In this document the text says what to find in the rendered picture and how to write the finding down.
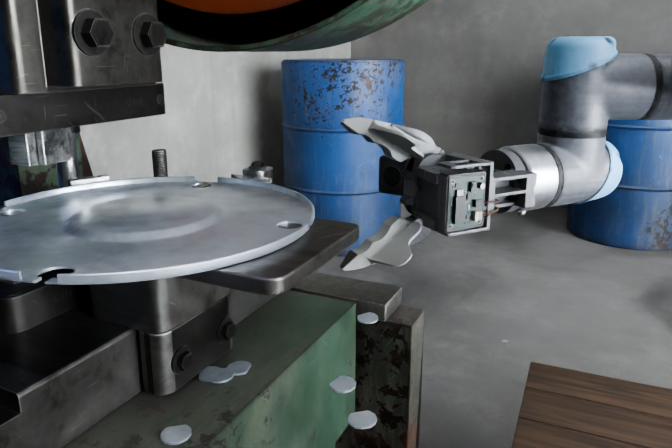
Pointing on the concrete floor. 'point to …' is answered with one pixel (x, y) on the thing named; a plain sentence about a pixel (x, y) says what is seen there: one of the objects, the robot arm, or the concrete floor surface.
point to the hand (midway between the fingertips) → (336, 196)
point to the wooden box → (591, 411)
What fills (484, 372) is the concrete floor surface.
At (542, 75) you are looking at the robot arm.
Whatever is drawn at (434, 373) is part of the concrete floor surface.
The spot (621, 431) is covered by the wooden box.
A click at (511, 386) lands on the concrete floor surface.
